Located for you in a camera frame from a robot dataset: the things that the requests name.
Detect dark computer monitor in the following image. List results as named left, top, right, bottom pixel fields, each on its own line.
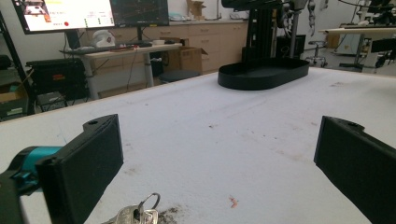
left=109, top=0, right=171, bottom=28

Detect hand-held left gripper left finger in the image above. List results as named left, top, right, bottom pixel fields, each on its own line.
left=35, top=113, right=124, bottom=224

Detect metal swivel stool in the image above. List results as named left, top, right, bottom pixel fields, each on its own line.
left=305, top=40, right=329, bottom=68

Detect black equipment case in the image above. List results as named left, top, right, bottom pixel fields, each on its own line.
left=25, top=58, right=91, bottom=101

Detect light wooden cabinets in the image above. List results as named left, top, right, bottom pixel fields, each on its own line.
left=83, top=20, right=250, bottom=76

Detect black oval tray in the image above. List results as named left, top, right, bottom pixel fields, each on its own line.
left=217, top=57, right=311, bottom=91

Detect white rounded device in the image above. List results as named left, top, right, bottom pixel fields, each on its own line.
left=91, top=29, right=117, bottom=49

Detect wooden table with metal leg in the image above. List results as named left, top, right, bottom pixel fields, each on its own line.
left=318, top=26, right=396, bottom=73

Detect black keyboard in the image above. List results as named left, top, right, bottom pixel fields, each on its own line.
left=61, top=45, right=125, bottom=56

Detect brown cardboard box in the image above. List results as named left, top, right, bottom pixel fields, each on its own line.
left=169, top=46, right=209, bottom=75

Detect black metal stand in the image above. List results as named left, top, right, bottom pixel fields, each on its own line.
left=221, top=0, right=309, bottom=63

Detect bright computer monitor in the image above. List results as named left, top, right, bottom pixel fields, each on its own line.
left=11, top=0, right=117, bottom=35

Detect silver keys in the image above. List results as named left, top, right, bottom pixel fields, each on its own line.
left=100, top=192, right=162, bottom=224

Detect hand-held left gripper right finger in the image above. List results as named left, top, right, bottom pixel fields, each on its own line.
left=313, top=115, right=396, bottom=224

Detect wooden desk with white legs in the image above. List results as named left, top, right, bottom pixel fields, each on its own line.
left=61, top=42, right=184, bottom=101

